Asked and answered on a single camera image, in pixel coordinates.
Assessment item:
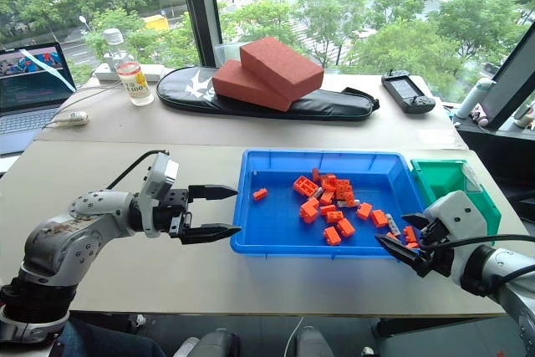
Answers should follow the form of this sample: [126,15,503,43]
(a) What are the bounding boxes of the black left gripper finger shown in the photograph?
[180,223,242,247]
[187,183,239,204]

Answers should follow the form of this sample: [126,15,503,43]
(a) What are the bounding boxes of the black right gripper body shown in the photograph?
[410,218,456,279]

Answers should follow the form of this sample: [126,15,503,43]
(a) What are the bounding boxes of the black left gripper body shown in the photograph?
[160,188,194,245]

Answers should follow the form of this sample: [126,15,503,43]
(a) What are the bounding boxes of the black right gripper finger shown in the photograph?
[400,213,430,232]
[374,233,421,268]

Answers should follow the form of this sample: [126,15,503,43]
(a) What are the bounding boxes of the green plastic bin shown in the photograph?
[410,159,502,246]

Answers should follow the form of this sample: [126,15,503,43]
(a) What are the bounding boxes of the blue plastic tray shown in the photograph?
[229,148,428,259]

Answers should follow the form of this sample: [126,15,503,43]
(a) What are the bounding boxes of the large orange building block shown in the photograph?
[293,176,318,198]

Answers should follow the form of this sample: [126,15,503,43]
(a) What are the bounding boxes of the black side desk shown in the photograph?
[452,117,535,224]

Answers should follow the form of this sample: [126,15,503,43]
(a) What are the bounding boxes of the red brick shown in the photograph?
[211,59,296,113]
[239,36,325,102]

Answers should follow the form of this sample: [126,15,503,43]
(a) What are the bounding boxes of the grey rounded robot part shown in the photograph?
[172,328,242,357]
[295,324,336,357]

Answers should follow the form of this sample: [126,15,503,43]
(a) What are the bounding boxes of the pink small figure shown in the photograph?
[471,105,490,126]

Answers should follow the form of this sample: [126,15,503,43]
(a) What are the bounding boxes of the clear bottle with yellow label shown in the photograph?
[116,61,155,108]

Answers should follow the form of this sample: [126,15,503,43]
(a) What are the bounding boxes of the black handheld controller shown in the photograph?
[380,69,436,115]

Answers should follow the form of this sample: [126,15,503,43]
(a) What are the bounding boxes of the white thermos bottle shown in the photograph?
[454,77,497,120]

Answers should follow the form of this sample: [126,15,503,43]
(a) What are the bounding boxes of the white computer mouse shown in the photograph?
[53,110,90,128]

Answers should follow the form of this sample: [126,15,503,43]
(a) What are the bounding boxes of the clear plastic container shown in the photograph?
[213,42,244,69]

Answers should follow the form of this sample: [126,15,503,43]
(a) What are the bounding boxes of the black racket bag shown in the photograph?
[155,65,380,121]

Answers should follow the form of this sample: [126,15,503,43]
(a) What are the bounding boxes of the blue denim fabric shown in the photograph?
[53,318,166,357]

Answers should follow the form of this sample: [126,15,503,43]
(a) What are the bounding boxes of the white power strip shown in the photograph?
[94,63,166,83]

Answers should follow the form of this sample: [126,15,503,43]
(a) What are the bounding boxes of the clear bottle with white cap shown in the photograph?
[101,28,127,73]

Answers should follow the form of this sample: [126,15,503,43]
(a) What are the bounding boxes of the open laptop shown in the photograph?
[0,41,78,157]

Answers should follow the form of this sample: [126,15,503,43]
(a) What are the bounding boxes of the black window pillar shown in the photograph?
[176,0,223,69]

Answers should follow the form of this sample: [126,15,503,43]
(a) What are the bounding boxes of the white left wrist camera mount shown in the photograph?
[136,152,180,238]

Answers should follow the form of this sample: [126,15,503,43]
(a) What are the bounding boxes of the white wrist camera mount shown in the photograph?
[136,152,180,238]
[423,190,491,288]

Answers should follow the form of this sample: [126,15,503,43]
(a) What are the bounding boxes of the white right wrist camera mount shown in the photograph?
[423,190,491,288]

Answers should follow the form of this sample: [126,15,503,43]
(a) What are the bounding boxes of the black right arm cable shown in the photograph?
[420,234,535,288]

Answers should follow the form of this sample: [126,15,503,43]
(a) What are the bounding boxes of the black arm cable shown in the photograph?
[420,234,535,288]
[105,149,171,191]

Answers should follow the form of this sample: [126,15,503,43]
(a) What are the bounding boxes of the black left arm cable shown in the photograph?
[105,149,171,191]

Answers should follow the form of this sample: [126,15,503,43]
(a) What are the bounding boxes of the white cable under table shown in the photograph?
[288,316,307,357]

